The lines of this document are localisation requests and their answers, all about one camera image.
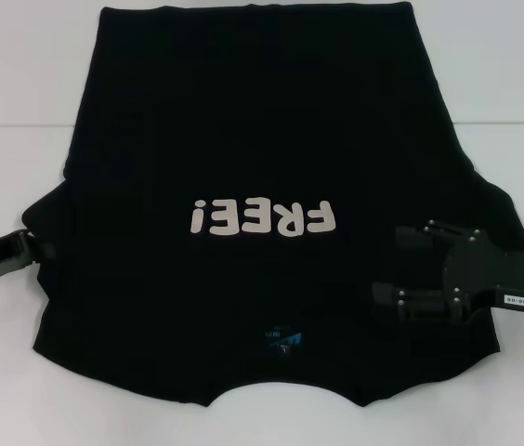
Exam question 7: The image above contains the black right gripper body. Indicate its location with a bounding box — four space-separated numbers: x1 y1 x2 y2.
444 240 524 322

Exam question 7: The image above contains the black shirt with FREE print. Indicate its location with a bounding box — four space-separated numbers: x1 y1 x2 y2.
20 2 524 410

